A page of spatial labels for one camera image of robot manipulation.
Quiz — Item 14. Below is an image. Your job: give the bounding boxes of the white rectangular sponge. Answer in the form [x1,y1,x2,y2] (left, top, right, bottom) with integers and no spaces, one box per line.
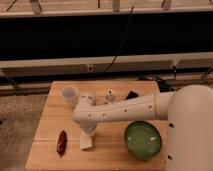
[80,131,93,150]

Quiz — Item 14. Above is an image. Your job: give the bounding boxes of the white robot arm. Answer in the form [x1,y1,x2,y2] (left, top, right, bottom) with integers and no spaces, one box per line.
[73,85,213,171]

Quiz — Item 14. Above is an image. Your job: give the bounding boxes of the black smartphone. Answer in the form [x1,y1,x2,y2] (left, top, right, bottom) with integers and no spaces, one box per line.
[125,90,139,100]

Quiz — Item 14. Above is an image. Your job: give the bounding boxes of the translucent plastic cup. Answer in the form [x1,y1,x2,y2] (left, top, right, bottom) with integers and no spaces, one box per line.
[61,86,79,108]

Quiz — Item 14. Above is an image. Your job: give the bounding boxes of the green ceramic bowl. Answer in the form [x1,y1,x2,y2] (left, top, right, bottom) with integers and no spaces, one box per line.
[124,121,162,160]

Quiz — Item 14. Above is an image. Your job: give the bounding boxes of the brown sausage toy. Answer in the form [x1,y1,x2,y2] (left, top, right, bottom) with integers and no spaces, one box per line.
[56,130,67,156]

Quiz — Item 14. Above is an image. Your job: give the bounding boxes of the black hanging cable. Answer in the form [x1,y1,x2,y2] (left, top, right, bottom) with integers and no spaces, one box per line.
[101,5,135,74]

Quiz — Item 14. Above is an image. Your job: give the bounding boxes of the black cables on floor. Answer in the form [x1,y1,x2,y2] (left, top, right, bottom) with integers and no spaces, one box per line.
[138,75,176,93]

